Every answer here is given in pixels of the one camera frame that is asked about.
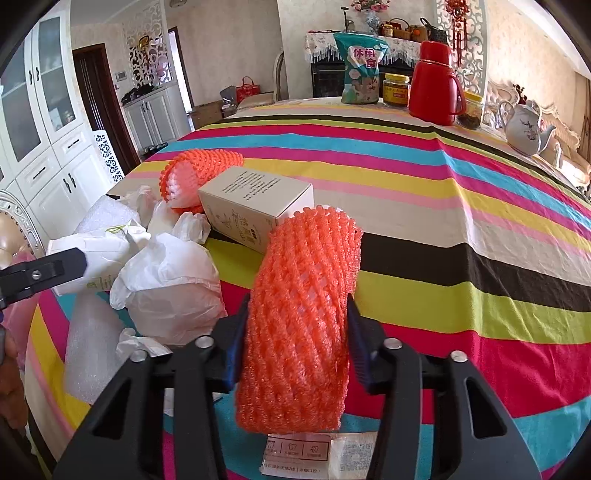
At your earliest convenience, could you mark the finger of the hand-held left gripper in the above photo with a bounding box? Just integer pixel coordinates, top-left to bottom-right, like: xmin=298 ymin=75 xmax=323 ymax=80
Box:
xmin=0 ymin=248 xmax=88 ymax=308

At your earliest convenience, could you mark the small white plastic wrapper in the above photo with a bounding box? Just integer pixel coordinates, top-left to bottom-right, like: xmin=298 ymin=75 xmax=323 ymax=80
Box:
xmin=117 ymin=185 xmax=176 ymax=232

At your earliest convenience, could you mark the ornate cream sofa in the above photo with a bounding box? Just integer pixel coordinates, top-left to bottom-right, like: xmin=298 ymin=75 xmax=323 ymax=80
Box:
xmin=480 ymin=74 xmax=591 ymax=199

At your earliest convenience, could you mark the white foam sheet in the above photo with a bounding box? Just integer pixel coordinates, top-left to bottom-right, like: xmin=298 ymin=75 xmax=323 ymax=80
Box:
xmin=74 ymin=194 xmax=139 ymax=236

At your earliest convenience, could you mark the white shoe cabinet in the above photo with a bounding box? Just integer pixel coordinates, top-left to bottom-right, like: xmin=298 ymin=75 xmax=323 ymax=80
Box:
xmin=122 ymin=85 xmax=185 ymax=155

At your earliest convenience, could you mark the cream dining chair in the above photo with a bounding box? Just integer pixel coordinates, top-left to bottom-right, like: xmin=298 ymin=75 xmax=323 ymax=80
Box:
xmin=235 ymin=51 xmax=284 ymax=112

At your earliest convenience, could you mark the white display cabinet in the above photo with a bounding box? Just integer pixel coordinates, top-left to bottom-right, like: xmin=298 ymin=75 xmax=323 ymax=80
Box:
xmin=0 ymin=9 xmax=114 ymax=232

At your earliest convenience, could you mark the glass jar yellow lid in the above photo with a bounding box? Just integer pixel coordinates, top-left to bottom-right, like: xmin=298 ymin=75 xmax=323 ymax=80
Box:
xmin=382 ymin=73 xmax=411 ymax=110

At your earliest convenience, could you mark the orange foam net white lining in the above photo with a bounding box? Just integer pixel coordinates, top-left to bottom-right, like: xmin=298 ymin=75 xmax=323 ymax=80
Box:
xmin=158 ymin=150 xmax=244 ymax=215

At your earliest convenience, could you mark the white carved screen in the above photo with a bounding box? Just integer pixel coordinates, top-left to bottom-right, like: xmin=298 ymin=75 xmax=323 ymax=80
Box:
xmin=122 ymin=9 xmax=174 ymax=88

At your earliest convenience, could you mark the red knot wall ornament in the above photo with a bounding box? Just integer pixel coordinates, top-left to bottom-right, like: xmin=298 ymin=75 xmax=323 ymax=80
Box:
xmin=444 ymin=0 xmax=468 ymax=63

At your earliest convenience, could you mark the dark wooden door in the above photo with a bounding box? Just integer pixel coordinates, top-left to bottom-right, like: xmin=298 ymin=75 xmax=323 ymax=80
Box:
xmin=72 ymin=44 xmax=141 ymax=174

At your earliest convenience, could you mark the wicker basket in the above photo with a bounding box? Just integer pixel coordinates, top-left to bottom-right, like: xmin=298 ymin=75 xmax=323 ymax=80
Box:
xmin=385 ymin=18 xmax=416 ymax=40

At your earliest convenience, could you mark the striped colourful tablecloth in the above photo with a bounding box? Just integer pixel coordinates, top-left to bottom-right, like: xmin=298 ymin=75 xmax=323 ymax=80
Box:
xmin=25 ymin=97 xmax=591 ymax=480

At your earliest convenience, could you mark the white cardboard box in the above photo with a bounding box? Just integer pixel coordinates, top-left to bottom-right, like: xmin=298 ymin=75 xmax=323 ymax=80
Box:
xmin=198 ymin=166 xmax=315 ymax=256

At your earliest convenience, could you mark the orange foam net sleeve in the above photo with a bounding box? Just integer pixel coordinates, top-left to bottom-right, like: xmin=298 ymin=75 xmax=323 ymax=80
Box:
xmin=235 ymin=206 xmax=364 ymax=435

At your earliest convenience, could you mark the crumpled white plastic bag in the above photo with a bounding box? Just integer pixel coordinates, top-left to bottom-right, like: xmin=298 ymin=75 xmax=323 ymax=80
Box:
xmin=110 ymin=232 xmax=228 ymax=344

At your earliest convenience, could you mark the red gift bag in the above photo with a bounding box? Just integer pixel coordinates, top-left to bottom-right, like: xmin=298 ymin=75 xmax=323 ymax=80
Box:
xmin=236 ymin=76 xmax=260 ymax=103

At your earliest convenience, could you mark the teal snack bag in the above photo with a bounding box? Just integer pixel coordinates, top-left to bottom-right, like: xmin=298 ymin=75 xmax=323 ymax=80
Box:
xmin=333 ymin=32 xmax=389 ymax=105

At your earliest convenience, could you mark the ornate tan leather chair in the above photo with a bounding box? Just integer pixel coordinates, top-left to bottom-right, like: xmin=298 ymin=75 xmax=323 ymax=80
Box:
xmin=0 ymin=187 xmax=47 ymax=273

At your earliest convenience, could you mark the black handbag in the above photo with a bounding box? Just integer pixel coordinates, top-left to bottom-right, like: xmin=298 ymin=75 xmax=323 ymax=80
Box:
xmin=419 ymin=17 xmax=448 ymax=44

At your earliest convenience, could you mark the floral lace cloth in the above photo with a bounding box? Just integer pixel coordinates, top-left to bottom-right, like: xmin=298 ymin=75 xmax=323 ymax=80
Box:
xmin=305 ymin=31 xmax=439 ymax=65

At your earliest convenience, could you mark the red thermos jug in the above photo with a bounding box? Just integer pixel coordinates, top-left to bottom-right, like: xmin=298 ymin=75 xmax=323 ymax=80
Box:
xmin=408 ymin=41 xmax=467 ymax=126

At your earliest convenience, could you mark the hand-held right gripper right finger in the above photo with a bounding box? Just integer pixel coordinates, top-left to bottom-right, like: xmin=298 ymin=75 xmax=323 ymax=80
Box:
xmin=346 ymin=295 xmax=542 ymax=480

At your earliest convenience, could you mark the brown cardboard box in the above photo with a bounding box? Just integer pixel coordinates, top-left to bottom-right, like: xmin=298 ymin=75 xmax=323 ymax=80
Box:
xmin=191 ymin=102 xmax=225 ymax=130

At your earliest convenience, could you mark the white carved floor panel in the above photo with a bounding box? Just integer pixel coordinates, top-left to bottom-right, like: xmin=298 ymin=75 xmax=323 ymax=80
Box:
xmin=95 ymin=131 xmax=125 ymax=178

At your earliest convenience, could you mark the dark fireplace cabinet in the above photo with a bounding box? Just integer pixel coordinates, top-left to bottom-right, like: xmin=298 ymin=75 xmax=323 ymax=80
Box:
xmin=310 ymin=46 xmax=423 ymax=99

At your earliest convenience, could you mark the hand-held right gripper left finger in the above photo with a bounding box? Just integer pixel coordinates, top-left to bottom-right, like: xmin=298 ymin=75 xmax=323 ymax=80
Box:
xmin=53 ymin=293 xmax=252 ymax=480

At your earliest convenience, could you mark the white porcelain teapot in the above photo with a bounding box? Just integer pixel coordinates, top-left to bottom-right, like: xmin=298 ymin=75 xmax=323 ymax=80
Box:
xmin=498 ymin=99 xmax=557 ymax=157

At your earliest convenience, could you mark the dark-filled jar yellow lid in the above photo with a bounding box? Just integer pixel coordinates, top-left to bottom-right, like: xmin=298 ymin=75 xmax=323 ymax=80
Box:
xmin=456 ymin=91 xmax=485 ymax=130

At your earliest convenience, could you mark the person's left hand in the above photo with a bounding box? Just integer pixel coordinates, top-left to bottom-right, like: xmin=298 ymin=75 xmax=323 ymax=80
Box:
xmin=0 ymin=351 xmax=26 ymax=432

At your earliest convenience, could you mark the clear bubble wrap sheet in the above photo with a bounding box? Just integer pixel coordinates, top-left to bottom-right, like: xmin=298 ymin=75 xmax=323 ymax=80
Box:
xmin=62 ymin=291 xmax=139 ymax=404

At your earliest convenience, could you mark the tooth-print paper box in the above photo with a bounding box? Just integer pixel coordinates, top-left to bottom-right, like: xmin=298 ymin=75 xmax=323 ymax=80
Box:
xmin=261 ymin=431 xmax=384 ymax=480

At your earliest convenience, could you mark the pink flower vase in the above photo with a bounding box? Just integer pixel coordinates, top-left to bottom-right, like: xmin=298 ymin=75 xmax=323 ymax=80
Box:
xmin=351 ymin=0 xmax=391 ymax=35

